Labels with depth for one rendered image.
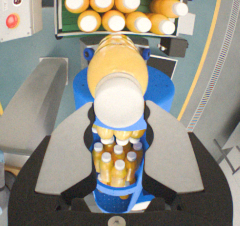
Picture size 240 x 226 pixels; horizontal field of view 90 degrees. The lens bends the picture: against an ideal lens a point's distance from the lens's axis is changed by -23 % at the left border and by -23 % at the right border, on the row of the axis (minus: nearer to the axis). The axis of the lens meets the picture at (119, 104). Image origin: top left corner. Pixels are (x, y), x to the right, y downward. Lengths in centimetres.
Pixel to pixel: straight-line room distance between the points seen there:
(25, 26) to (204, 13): 174
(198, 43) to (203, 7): 44
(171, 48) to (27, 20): 45
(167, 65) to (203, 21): 71
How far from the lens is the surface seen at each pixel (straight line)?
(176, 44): 56
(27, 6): 41
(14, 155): 65
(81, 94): 36
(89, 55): 52
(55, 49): 157
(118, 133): 44
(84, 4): 42
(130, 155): 66
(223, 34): 213
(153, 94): 37
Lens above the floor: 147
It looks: 54 degrees down
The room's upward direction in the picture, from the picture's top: 165 degrees clockwise
